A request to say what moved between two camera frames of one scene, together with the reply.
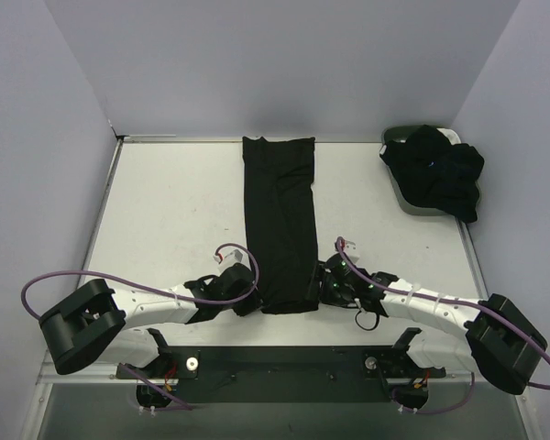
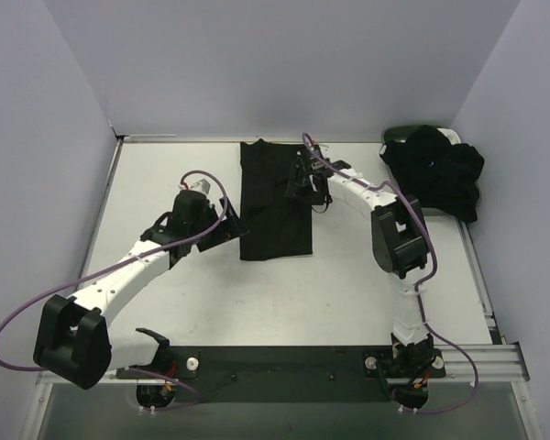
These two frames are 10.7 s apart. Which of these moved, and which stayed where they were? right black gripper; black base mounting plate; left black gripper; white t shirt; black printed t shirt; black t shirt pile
Moved: right black gripper; black printed t shirt; left black gripper
Stayed: white t shirt; black t shirt pile; black base mounting plate
